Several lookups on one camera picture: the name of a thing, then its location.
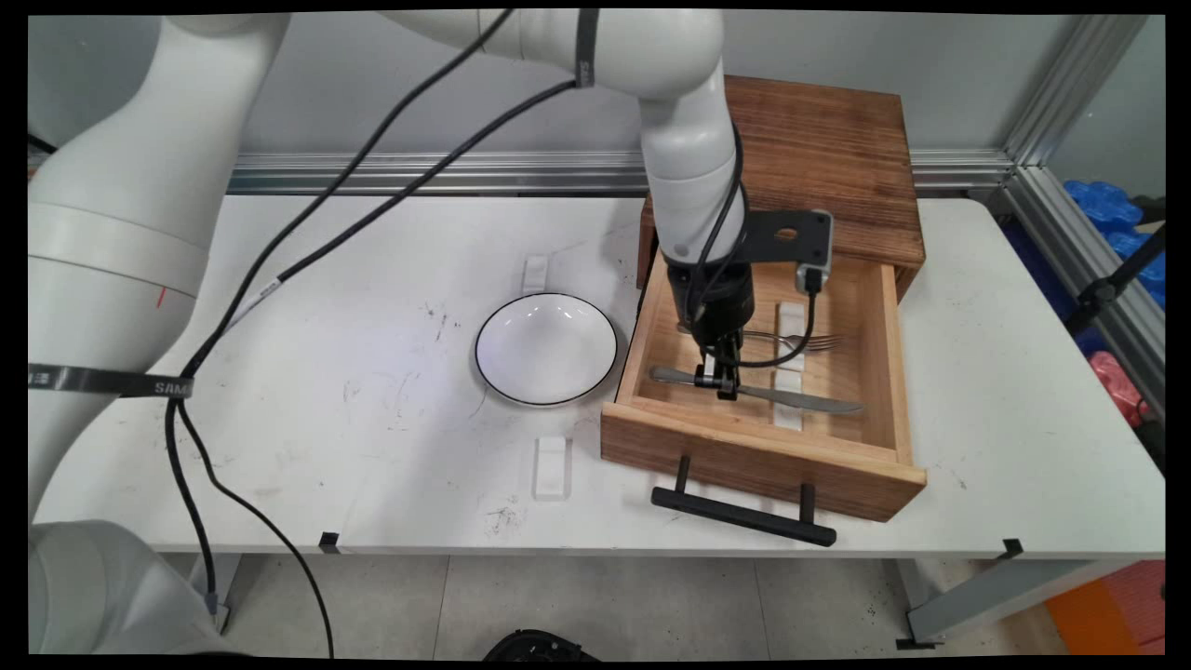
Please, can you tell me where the aluminium frame side rail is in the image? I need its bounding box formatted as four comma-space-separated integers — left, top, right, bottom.
1000, 166, 1166, 420

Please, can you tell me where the dark wooden cabinet box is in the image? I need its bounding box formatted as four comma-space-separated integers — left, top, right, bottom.
637, 74, 927, 301

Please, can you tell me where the horizontal aluminium frame rail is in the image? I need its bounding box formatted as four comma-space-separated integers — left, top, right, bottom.
226, 151, 1015, 196

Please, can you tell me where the black drawer handle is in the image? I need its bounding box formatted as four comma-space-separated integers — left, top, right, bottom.
651, 456, 838, 548

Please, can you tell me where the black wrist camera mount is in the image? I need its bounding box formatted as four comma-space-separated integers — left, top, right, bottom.
740, 209, 835, 295

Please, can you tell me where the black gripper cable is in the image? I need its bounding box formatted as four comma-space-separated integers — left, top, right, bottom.
175, 9, 515, 658

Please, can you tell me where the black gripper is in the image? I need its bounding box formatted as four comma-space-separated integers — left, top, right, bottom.
668, 261, 755, 401

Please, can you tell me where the aluminium frame corner post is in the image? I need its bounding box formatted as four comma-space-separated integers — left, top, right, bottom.
1003, 14, 1153, 168

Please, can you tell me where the light wooden drawer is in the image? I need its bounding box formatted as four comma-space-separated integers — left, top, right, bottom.
600, 228, 929, 524

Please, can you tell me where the black stand pole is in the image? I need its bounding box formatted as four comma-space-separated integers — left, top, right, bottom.
1065, 200, 1166, 336

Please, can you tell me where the silver table knife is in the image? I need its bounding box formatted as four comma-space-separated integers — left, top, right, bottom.
649, 366, 864, 415

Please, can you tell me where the dark blue foam mat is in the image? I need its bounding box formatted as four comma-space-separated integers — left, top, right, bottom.
1000, 180, 1166, 356

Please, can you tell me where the grey table leg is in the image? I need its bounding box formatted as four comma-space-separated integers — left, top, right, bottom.
895, 558, 1141, 650
191, 554, 243, 636

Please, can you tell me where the white plate with black rim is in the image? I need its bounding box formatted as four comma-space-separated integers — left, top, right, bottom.
475, 292, 619, 408

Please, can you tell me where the orange floor panel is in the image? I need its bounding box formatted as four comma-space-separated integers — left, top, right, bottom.
1047, 560, 1166, 657

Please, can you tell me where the black round floor object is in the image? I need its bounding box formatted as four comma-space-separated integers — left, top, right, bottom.
484, 629, 601, 662

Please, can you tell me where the silver fork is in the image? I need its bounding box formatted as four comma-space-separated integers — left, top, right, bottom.
676, 322, 846, 355

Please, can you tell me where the pink foam piece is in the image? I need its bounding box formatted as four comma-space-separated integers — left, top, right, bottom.
1089, 352, 1151, 429

